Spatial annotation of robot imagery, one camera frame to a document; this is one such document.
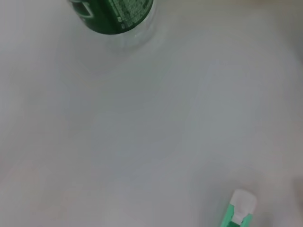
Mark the green utility knife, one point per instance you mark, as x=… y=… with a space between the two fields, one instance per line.
x=241 y=208

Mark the clear water bottle green label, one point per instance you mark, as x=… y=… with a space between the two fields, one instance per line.
x=111 y=16

